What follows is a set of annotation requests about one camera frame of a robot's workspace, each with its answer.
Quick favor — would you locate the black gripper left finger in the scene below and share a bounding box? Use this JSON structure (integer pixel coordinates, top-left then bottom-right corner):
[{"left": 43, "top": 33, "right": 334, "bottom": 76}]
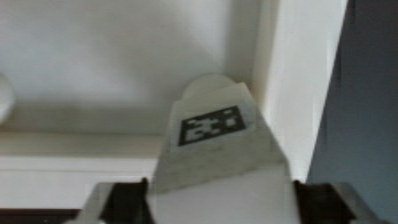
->
[{"left": 64, "top": 178, "right": 153, "bottom": 224}]

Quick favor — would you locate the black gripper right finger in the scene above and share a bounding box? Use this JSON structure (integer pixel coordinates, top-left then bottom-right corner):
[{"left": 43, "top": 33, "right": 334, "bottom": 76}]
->
[{"left": 292, "top": 180, "right": 390, "bottom": 224}]

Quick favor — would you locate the white table leg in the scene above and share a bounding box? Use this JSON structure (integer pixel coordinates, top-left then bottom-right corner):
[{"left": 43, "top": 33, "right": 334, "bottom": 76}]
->
[{"left": 148, "top": 74, "right": 301, "bottom": 224}]

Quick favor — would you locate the white square tabletop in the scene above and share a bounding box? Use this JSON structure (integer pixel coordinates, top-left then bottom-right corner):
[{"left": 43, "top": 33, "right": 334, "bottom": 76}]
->
[{"left": 0, "top": 0, "right": 349, "bottom": 209}]

